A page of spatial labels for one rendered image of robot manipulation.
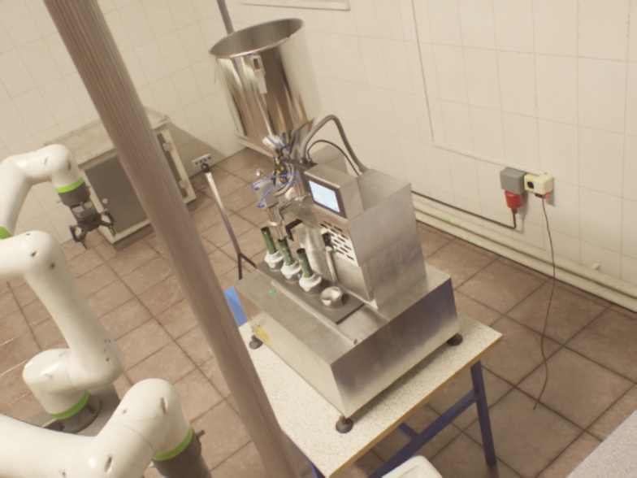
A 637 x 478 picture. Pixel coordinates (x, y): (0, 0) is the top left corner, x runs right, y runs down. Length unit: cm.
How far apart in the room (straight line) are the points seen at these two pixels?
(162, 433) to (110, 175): 368
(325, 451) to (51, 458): 94
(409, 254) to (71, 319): 98
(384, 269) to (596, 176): 144
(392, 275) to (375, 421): 44
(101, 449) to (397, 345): 104
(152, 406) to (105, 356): 77
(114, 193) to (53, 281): 304
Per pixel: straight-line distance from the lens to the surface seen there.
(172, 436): 118
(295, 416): 200
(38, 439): 121
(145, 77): 540
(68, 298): 178
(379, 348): 183
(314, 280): 193
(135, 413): 113
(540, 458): 273
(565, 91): 291
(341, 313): 185
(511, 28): 297
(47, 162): 205
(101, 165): 467
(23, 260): 171
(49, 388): 198
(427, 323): 194
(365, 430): 191
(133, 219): 485
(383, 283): 182
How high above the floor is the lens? 222
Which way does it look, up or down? 32 degrees down
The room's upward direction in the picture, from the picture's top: 18 degrees counter-clockwise
